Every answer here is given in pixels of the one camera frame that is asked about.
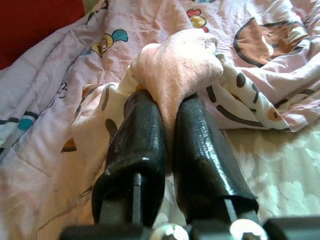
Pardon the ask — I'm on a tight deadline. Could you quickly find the red fabric cushion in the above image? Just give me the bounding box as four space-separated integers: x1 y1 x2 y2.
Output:
0 0 87 71

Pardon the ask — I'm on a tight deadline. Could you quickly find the grey floral bed sheet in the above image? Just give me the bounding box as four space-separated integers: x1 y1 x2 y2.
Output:
159 122 320 240

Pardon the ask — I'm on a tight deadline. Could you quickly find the pink fuzzy cloth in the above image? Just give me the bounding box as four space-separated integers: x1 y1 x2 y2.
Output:
131 28 225 178

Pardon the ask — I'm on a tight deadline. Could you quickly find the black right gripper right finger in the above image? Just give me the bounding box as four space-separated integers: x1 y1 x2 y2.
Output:
173 96 260 225

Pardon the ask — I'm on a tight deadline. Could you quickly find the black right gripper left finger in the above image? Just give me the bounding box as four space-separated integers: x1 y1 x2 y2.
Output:
91 90 167 227

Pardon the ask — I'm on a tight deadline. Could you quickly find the pink cartoon print quilt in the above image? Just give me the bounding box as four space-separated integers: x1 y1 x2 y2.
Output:
0 0 320 240

